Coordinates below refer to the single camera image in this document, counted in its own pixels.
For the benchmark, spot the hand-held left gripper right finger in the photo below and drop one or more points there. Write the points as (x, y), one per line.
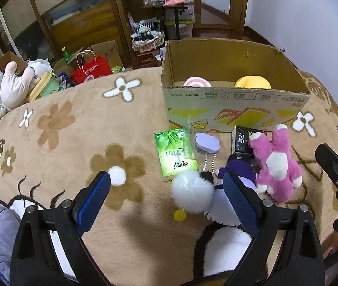
(240, 202)

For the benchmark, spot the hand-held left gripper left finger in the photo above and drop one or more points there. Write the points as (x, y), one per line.
(93, 202)

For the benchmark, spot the pink and white plush toy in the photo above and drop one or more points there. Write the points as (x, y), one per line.
(276, 166)

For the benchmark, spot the black tissue pack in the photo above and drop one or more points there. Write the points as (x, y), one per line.
(242, 140)

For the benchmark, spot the lavender cloud pad clear package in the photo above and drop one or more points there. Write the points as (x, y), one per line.
(207, 141)

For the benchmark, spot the green tissue pack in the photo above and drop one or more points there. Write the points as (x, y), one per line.
(173, 153)

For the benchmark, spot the white scalloped plush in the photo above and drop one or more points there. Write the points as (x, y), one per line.
(219, 208)

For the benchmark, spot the dark purple plush doll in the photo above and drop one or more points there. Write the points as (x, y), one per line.
(242, 166)

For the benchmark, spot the white fluffy pompom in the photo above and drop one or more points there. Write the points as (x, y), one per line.
(191, 192)

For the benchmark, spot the small yellow ball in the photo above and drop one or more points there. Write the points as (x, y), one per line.
(180, 215)

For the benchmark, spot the yellow round plush toy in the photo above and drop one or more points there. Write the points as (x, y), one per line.
(252, 82)

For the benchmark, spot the pink swirl plush toy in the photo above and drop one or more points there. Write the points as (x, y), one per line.
(197, 82)

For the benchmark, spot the red paper bag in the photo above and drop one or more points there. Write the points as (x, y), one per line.
(91, 71)

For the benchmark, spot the white-haired doll yellow-green outfit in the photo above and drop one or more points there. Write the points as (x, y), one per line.
(42, 80)

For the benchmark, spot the pink and white rabbit plush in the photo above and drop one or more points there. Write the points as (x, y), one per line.
(12, 88)

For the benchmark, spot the green plastic bottle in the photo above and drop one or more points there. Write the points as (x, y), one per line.
(65, 55)

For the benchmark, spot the large flat-flapped cardboard box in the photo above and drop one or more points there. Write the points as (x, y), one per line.
(106, 50)

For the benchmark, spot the small brown cardboard box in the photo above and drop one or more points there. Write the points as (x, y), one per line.
(6, 61)

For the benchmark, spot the wicker basket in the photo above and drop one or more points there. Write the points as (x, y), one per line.
(148, 44)

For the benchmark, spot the wooden door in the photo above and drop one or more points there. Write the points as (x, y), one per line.
(234, 3)

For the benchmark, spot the black and white striped cloth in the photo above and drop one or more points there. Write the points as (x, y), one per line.
(146, 26)

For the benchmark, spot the clear plastic storage bin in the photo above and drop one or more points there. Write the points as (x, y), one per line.
(184, 23)

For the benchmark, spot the wooden wardrobe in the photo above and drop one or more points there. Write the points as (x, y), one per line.
(76, 12)

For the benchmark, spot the small black-legged side table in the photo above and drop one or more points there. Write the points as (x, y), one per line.
(176, 9)

